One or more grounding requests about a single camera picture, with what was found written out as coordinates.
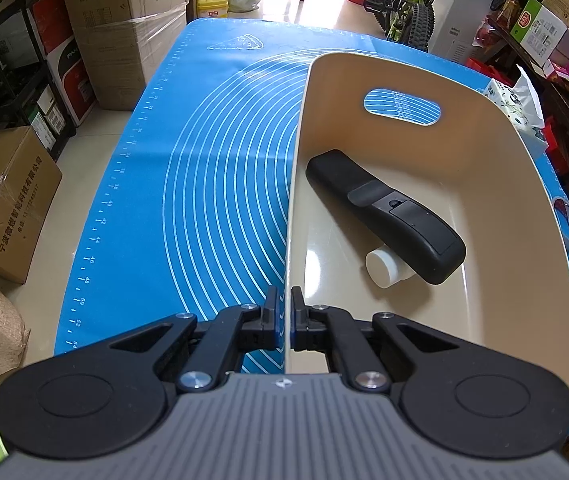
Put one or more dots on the brown cardboard box with print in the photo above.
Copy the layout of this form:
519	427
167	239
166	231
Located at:
29	179

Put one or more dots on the black remote control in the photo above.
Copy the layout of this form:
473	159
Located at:
418	236

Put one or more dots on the blue silicone baking mat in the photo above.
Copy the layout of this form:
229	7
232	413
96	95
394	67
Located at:
192	212

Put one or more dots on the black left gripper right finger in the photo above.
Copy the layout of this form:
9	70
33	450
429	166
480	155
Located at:
461	396

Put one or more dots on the green black bicycle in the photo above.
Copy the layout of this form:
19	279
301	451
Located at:
408	22

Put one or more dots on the white floral tissue pack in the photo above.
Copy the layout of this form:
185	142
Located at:
521	104

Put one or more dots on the red white tape roll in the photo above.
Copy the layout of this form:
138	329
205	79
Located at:
561	210

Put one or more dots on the stacked wrapped cardboard boxes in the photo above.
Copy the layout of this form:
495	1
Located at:
122	43

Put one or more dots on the beige plastic storage basket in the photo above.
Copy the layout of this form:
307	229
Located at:
441	142

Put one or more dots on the black hand trolley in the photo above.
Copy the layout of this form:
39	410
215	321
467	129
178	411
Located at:
29	95

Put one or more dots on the green white product box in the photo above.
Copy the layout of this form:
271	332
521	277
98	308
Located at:
538	31

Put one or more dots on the small white pill bottle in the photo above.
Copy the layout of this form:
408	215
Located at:
386	268

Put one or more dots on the red white appliance box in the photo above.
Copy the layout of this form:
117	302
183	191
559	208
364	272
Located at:
63	57

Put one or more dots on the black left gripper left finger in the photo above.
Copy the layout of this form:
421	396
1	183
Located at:
98	399

